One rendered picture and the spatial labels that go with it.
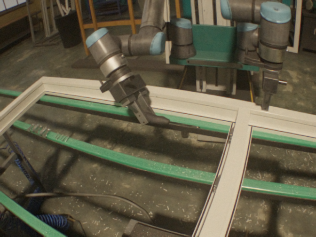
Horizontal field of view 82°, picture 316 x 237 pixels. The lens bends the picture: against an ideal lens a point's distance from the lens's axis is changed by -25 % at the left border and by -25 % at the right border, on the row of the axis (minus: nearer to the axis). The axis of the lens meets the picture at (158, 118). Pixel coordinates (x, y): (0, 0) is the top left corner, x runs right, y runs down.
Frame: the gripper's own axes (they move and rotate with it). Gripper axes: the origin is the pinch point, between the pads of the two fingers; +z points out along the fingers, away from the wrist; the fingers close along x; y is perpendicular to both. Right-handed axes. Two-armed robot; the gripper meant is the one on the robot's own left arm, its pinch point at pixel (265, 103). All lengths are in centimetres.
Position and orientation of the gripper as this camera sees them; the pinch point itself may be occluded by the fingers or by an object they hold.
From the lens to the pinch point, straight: 79.1
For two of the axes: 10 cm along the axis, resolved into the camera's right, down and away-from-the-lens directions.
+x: 3.9, -6.1, 6.9
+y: 9.1, 1.7, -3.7
